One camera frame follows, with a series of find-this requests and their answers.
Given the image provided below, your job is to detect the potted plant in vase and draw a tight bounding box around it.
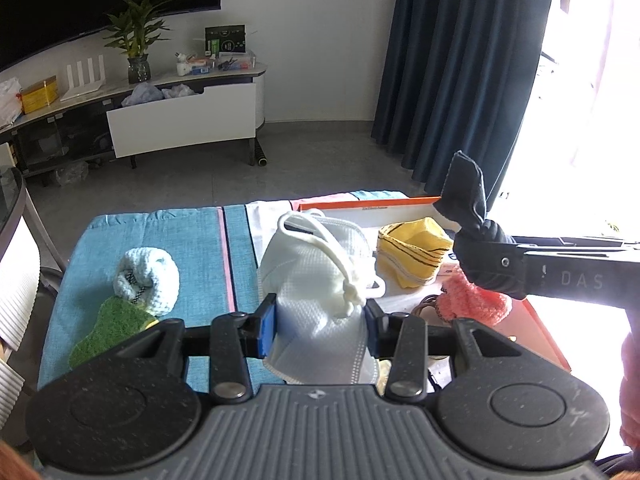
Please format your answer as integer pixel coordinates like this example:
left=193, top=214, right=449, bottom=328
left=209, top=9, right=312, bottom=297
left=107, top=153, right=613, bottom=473
left=104, top=0, right=169, bottom=84

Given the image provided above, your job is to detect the person's right hand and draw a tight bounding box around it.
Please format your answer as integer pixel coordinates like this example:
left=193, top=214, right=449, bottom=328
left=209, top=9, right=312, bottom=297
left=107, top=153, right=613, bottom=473
left=620, top=334, right=640, bottom=450

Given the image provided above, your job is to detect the blue towel mat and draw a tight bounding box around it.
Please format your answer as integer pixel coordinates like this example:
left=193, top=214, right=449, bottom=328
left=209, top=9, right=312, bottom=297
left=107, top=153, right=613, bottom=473
left=38, top=205, right=260, bottom=387

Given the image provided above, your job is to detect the dark blue curtain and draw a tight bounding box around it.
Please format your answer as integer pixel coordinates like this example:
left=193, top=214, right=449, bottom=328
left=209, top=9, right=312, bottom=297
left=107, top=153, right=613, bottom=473
left=372, top=0, right=551, bottom=203

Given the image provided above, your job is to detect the orange white cardboard box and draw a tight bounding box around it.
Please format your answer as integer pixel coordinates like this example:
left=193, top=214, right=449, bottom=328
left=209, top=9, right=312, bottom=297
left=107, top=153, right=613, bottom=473
left=295, top=192, right=570, bottom=372

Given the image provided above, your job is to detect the white TV cabinet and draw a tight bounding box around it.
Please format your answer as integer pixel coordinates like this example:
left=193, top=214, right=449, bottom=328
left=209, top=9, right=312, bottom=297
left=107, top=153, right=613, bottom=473
left=1, top=63, right=267, bottom=166

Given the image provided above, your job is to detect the yellow box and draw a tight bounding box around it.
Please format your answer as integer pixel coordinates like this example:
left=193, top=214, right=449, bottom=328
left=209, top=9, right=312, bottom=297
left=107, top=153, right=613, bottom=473
left=21, top=76, right=58, bottom=114

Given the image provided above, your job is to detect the person's left hand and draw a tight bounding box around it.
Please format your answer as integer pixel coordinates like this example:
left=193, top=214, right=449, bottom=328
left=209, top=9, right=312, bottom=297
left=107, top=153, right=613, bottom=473
left=0, top=441, right=41, bottom=480

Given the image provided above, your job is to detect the green yellow sponge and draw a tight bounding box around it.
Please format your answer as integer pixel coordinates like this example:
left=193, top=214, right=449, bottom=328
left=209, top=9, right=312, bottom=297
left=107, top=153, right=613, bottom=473
left=68, top=297, right=158, bottom=368

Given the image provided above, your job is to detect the pink fluffy sock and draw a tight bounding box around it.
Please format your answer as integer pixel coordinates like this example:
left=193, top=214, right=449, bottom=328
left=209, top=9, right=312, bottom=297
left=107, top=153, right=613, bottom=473
left=435, top=269, right=512, bottom=326

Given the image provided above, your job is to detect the green black picture box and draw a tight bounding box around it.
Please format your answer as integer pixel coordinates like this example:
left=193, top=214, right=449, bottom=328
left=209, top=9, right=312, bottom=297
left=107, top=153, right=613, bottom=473
left=204, top=25, right=246, bottom=58

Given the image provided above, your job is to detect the yellow striped cloth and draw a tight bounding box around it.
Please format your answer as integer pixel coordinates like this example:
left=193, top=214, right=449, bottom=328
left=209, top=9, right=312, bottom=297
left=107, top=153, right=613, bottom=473
left=376, top=217, right=454, bottom=289

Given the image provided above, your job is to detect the white plastic bag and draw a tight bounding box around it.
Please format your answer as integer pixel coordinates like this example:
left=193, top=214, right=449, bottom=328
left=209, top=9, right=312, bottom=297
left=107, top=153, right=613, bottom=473
left=0, top=77, right=23, bottom=128

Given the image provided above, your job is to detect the dark navy sock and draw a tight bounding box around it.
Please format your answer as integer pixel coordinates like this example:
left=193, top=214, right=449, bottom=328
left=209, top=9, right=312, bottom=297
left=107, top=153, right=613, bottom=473
left=434, top=151, right=515, bottom=245

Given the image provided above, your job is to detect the light blue knitted item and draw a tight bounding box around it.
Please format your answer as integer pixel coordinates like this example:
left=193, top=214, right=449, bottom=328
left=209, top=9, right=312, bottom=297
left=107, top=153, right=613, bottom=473
left=113, top=247, right=180, bottom=318

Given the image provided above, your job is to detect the white face mask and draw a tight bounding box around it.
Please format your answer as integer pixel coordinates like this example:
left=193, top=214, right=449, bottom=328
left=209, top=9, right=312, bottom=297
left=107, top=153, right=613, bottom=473
left=258, top=210, right=386, bottom=385

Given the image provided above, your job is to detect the white router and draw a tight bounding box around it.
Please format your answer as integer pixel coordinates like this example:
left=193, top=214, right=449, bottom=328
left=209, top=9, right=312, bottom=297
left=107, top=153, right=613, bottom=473
left=60, top=54, right=106, bottom=102

